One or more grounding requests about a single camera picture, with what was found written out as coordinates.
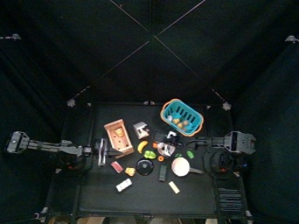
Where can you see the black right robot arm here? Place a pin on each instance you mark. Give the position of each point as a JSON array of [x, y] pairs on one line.
[[234, 142]]

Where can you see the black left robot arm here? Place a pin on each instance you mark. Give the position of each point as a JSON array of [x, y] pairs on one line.
[[47, 145]]

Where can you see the white toy rice pack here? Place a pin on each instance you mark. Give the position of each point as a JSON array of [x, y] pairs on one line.
[[125, 185]]

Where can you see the small orange toy piece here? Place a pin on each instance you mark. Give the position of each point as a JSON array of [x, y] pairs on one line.
[[155, 145]]

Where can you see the wooden toy box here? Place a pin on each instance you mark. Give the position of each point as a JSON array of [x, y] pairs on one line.
[[122, 140]]

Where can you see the small green toy piece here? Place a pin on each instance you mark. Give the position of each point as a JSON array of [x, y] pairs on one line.
[[178, 155]]

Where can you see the red toy food pack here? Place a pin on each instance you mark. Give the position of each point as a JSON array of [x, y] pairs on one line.
[[117, 167]]

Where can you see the yellow toy banana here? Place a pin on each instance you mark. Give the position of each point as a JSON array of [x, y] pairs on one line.
[[142, 146]]

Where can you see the orange toy carrot slice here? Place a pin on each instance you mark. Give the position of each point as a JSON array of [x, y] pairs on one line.
[[161, 158]]

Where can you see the grey white toy cube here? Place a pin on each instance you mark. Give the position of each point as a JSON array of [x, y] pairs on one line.
[[141, 130]]

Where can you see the green toy pepper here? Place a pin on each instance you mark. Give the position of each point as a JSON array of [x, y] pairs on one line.
[[150, 154]]

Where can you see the green toy leaf vegetable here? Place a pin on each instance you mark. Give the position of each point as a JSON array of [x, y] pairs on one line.
[[190, 154]]

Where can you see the orange toy food piece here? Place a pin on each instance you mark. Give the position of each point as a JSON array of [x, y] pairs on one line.
[[179, 126]]

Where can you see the yellow toy in wooden box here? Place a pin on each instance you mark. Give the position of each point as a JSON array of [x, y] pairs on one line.
[[119, 132]]

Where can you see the white toy egg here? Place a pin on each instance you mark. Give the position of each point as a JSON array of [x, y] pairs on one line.
[[170, 118]]

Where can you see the yellow toy food piece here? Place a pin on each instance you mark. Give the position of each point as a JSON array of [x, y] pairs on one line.
[[177, 120]]

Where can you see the yellow toy cheese wedge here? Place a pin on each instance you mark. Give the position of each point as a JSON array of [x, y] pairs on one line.
[[130, 171]]

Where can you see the toy frying pan white inside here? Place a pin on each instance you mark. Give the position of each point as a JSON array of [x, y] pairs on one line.
[[181, 166]]

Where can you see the tan toy food piece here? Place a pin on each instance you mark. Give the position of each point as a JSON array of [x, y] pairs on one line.
[[186, 123]]

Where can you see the dark green toy block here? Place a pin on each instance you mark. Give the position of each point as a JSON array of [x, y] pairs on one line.
[[163, 173]]

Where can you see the teal basket with orange rim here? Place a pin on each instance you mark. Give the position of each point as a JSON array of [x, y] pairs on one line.
[[183, 110]]

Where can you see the pale yellow toy butter stick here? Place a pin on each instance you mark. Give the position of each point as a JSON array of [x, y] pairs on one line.
[[174, 187]]

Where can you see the white label on table edge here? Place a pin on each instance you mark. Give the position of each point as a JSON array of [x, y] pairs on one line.
[[230, 199]]

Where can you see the silver frame corner bracket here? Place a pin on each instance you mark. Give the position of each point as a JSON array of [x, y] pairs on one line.
[[149, 102], [291, 38], [14, 37], [226, 106], [71, 102]]

